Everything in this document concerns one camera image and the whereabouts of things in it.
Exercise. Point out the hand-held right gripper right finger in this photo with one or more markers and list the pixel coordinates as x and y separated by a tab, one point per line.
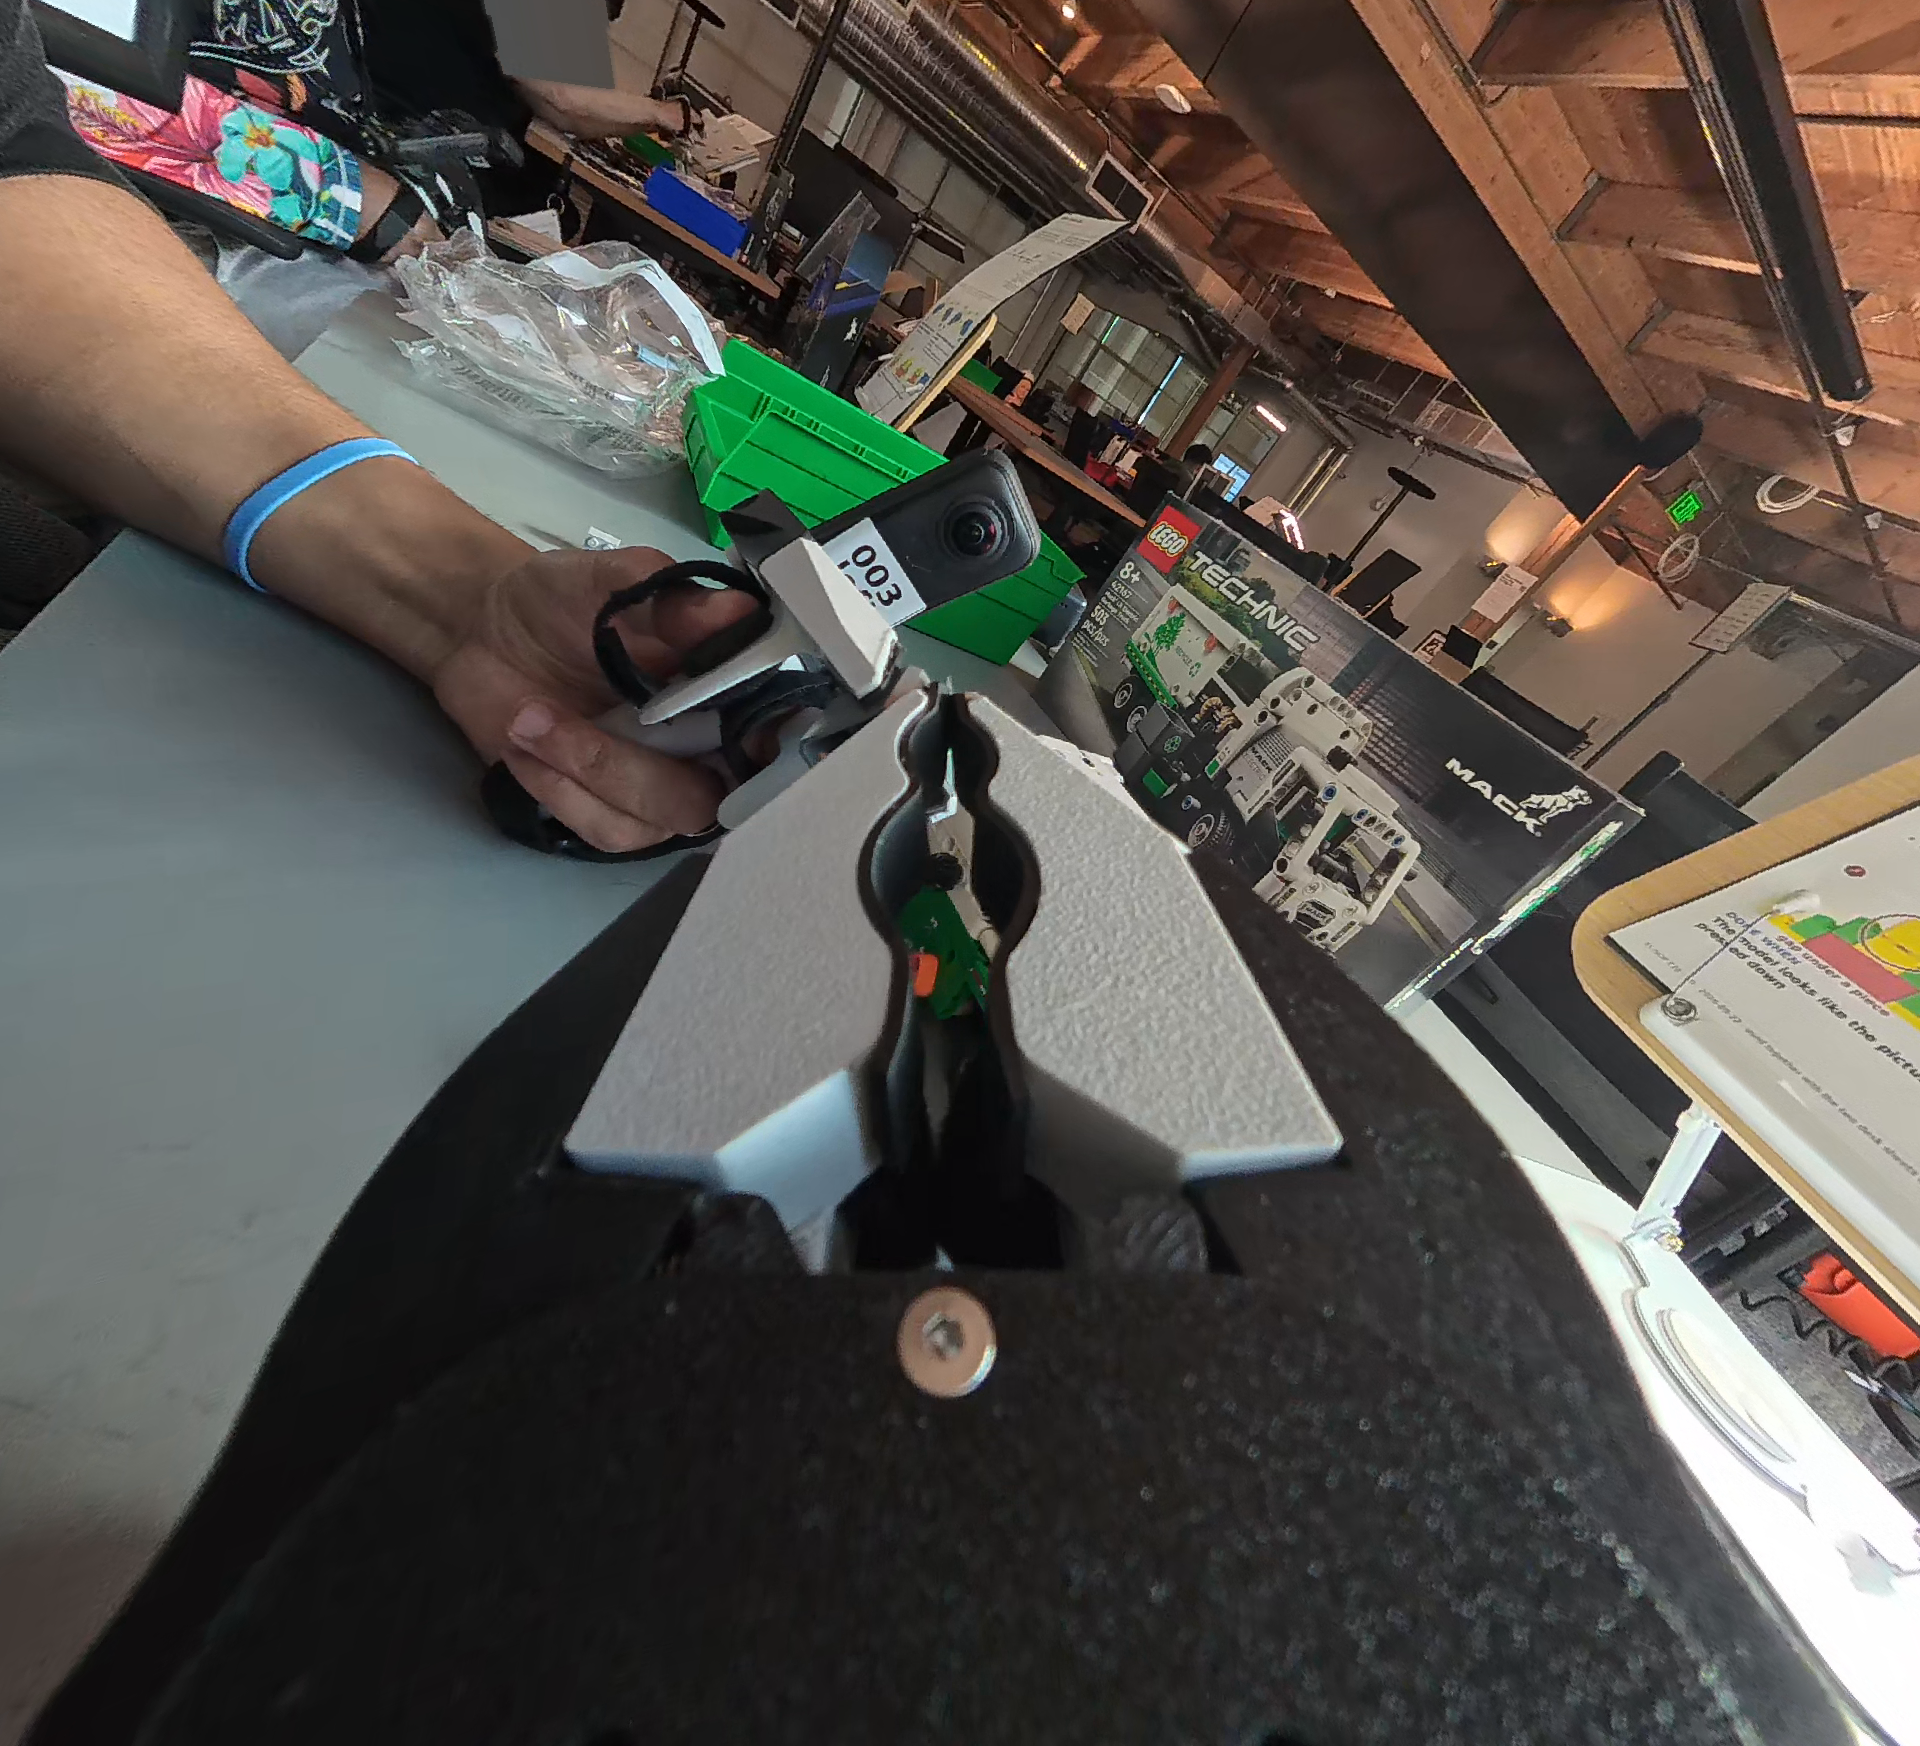
1155	997

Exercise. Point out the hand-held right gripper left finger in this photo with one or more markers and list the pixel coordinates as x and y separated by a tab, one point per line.
750	997

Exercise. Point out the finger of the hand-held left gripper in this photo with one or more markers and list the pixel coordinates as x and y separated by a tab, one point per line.
840	628
788	771

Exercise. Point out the green and white lego assembly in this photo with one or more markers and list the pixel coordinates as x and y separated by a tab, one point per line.
945	943

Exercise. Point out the person's left forearm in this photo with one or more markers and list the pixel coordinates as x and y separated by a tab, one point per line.
151	351

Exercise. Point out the another person's forearm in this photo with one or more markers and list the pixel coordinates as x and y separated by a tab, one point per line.
593	106

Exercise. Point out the lego set box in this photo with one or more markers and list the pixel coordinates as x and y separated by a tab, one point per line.
1425	726

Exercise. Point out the person's left hand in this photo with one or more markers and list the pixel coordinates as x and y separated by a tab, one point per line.
525	666

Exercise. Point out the green plastic bin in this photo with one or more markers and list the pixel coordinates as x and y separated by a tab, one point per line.
795	440

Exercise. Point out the white poster board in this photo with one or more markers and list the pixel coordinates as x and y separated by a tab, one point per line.
976	306

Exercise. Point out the clear plastic bags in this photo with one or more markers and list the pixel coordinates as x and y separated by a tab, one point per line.
555	351

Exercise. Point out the blue plastic bin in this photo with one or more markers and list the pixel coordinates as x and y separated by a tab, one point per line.
693	204

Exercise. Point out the white board stand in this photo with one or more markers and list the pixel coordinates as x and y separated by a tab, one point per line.
1665	1206

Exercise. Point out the blue wristband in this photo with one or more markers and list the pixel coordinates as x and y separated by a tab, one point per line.
292	494

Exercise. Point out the wooden instruction board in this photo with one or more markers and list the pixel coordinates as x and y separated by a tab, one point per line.
1801	1025

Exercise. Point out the black ceiling light rail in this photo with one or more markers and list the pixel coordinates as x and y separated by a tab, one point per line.
1740	97

